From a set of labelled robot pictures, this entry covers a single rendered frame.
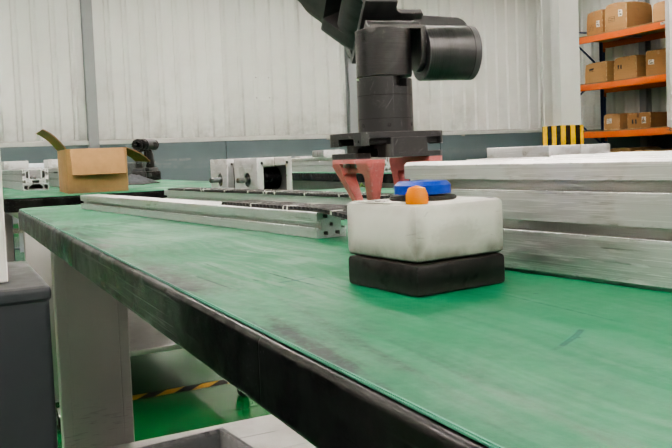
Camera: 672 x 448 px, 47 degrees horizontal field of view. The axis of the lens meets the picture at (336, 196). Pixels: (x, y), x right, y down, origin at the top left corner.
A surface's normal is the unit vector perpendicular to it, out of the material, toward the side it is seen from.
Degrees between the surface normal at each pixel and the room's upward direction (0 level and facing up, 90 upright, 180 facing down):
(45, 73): 90
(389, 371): 0
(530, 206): 90
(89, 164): 68
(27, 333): 90
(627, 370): 0
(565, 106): 90
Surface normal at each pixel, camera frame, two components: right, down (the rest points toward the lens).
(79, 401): 0.45, 0.03
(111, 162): 0.38, -0.33
